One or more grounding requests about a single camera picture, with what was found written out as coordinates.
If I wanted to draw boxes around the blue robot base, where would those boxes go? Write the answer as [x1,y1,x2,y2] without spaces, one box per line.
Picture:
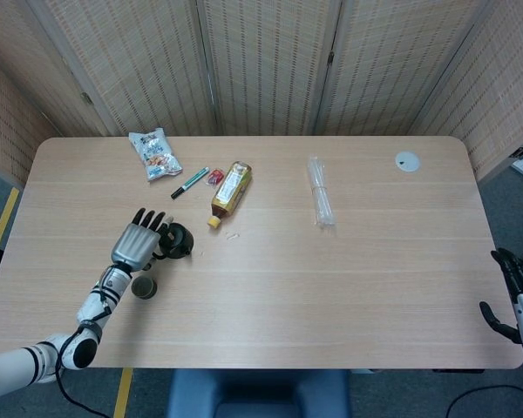
[165,368,350,418]

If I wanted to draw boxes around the green marker pen black cap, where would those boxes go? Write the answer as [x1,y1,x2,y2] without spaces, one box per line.
[170,166,211,200]

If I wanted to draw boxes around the white blue snack bag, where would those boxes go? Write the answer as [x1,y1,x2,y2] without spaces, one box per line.
[127,127,184,183]

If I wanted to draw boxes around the black cast iron teapot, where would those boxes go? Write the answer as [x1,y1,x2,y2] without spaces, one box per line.
[150,221,195,261]

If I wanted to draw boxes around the black floor cable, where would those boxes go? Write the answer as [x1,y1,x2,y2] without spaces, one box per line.
[444,383,523,418]

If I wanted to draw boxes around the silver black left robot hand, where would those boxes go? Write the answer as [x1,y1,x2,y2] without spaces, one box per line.
[111,208,176,273]

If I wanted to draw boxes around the yellow floor tape strip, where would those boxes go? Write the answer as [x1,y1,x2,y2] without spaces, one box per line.
[0,186,21,248]
[112,367,134,418]

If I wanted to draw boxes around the tea bottle yellow label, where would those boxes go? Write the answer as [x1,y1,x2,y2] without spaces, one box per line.
[207,160,254,230]

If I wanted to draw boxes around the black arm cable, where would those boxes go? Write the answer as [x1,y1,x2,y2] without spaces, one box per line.
[54,267,114,418]

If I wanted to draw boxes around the clear plastic straw bundle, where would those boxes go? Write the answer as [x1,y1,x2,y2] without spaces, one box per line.
[306,155,336,230]

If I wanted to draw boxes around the white round cable grommet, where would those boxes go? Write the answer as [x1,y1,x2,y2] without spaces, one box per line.
[394,150,421,173]

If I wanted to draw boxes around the dark green ceramic cup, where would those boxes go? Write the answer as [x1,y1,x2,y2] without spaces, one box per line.
[131,276,159,301]

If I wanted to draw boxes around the woven folding screen panel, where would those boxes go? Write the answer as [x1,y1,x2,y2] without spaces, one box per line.
[0,43,60,186]
[28,0,221,137]
[0,0,114,137]
[313,0,492,136]
[195,0,345,136]
[411,0,523,182]

